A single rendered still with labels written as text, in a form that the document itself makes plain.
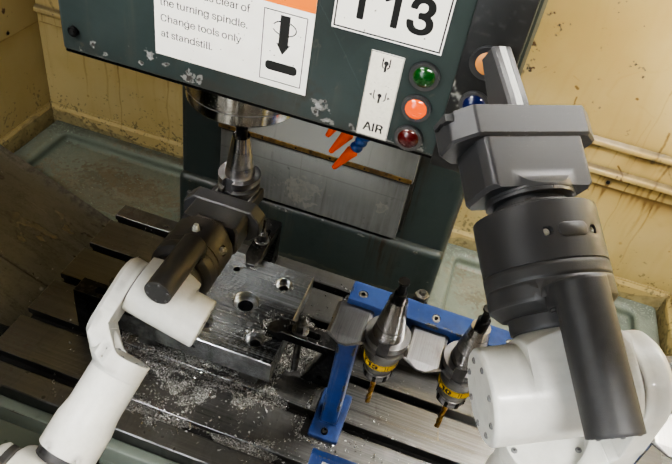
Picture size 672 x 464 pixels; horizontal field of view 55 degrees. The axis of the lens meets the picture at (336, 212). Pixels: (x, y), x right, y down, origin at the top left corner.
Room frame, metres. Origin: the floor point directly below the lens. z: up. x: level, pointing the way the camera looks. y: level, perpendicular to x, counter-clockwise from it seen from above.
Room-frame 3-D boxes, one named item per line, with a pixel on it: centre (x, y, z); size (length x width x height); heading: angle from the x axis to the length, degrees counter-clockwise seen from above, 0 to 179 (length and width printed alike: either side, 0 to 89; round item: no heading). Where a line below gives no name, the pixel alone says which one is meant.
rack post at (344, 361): (0.65, -0.06, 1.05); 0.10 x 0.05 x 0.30; 170
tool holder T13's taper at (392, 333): (0.58, -0.10, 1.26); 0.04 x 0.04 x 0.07
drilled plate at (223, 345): (0.80, 0.18, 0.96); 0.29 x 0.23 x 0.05; 80
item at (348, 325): (0.59, -0.05, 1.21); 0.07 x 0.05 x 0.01; 170
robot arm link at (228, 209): (0.66, 0.17, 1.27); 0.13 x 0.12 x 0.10; 80
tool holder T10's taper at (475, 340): (0.56, -0.21, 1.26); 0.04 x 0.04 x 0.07
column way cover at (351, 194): (1.20, 0.07, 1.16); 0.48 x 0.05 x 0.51; 80
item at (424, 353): (0.57, -0.16, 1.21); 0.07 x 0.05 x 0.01; 170
